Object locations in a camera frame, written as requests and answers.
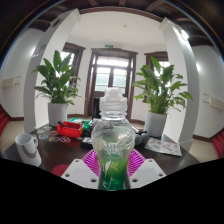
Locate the black chair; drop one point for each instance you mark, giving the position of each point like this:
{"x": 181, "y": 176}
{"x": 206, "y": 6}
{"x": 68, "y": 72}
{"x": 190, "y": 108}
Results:
{"x": 96, "y": 108}

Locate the brown framed window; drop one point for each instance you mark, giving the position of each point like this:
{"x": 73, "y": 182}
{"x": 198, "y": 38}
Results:
{"x": 160, "y": 58}
{"x": 71, "y": 53}

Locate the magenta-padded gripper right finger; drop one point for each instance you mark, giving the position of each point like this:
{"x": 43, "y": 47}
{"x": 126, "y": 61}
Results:
{"x": 146, "y": 172}

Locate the white wall box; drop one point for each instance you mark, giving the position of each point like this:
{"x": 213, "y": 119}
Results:
{"x": 10, "y": 82}
{"x": 215, "y": 102}

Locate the grey dumbbell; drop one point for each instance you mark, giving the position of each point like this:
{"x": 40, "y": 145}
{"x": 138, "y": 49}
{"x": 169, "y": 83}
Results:
{"x": 141, "y": 139}

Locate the green package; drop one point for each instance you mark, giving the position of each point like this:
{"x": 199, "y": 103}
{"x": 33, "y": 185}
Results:
{"x": 78, "y": 120}

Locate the white mug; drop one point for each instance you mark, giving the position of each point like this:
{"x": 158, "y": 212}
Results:
{"x": 28, "y": 150}

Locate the small black box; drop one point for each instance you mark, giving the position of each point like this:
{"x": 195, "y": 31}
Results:
{"x": 86, "y": 143}

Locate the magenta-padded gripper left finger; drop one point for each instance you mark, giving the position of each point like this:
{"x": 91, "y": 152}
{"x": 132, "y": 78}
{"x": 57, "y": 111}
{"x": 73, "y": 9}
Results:
{"x": 80, "y": 173}

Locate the leafy plant in white pot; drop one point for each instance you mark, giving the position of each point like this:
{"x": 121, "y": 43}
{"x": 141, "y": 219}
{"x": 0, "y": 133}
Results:
{"x": 155, "y": 125}
{"x": 57, "y": 113}

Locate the green exit sign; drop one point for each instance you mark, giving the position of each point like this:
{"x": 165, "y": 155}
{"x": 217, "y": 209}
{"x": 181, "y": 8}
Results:
{"x": 108, "y": 45}

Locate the clear bottle with green label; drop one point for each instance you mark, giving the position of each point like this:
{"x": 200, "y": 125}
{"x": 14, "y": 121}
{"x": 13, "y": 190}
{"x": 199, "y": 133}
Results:
{"x": 113, "y": 146}

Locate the red plastic basket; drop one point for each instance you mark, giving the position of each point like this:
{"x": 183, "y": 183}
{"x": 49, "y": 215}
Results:
{"x": 70, "y": 130}

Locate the brown wooden double door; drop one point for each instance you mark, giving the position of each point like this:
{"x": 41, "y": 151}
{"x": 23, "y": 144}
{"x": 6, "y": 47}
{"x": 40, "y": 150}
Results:
{"x": 110, "y": 71}

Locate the red carpeted staircase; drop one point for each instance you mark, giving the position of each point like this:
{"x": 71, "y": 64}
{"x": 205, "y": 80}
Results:
{"x": 219, "y": 145}
{"x": 3, "y": 120}

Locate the printed paper leaflet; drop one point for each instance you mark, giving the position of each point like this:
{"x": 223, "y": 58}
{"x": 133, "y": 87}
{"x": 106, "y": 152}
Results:
{"x": 163, "y": 146}

